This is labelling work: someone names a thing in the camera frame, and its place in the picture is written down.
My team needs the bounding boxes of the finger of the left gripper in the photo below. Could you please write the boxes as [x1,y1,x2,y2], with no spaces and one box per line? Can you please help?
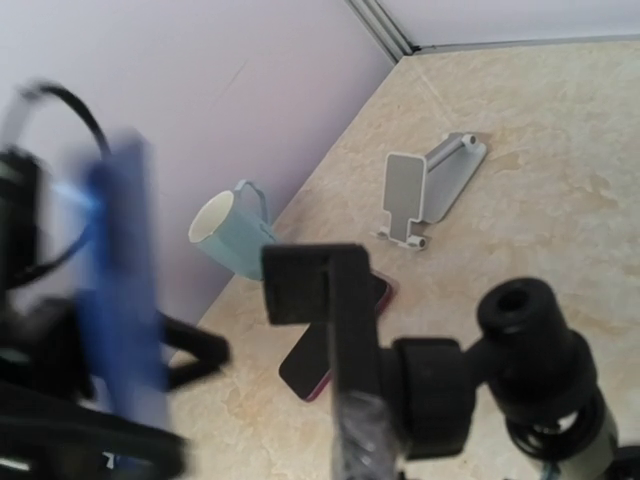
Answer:
[158,312,231,393]

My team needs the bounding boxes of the blue phone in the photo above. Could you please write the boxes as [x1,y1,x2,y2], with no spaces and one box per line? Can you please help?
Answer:
[78,131,170,429]

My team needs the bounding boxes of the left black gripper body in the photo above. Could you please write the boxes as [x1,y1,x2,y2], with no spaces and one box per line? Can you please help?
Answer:
[1,298,186,479]

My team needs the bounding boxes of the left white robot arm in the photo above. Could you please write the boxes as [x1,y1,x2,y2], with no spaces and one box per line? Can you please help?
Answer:
[1,139,230,479]

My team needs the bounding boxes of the light blue mug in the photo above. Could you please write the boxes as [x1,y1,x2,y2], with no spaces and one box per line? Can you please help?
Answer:
[188,180,279,281]

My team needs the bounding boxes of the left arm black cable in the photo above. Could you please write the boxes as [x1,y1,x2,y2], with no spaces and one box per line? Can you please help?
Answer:
[0,79,116,291]

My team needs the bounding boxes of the black phone red case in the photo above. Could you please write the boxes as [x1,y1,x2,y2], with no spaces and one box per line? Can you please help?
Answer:
[278,269,401,403]

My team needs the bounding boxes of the left aluminium frame post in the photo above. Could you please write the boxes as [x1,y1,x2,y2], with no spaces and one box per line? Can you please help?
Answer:
[345,0,422,64]

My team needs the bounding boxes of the black tall phone stand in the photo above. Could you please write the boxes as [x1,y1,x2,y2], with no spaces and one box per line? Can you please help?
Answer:
[262,244,620,479]

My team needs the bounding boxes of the silver folding phone stand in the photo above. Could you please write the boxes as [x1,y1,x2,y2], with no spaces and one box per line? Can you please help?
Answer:
[374,132,488,251]

